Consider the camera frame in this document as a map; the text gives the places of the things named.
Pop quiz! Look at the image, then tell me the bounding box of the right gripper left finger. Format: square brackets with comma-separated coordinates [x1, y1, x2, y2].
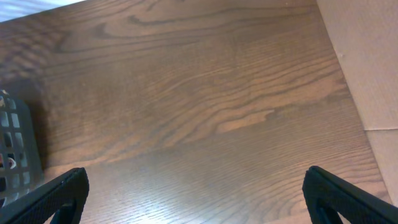
[1, 168, 90, 224]

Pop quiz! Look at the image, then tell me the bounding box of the grey plastic mesh basket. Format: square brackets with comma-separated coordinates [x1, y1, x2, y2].
[1, 90, 44, 208]

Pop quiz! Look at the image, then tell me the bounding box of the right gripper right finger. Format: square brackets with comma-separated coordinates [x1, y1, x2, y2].
[302, 166, 397, 224]

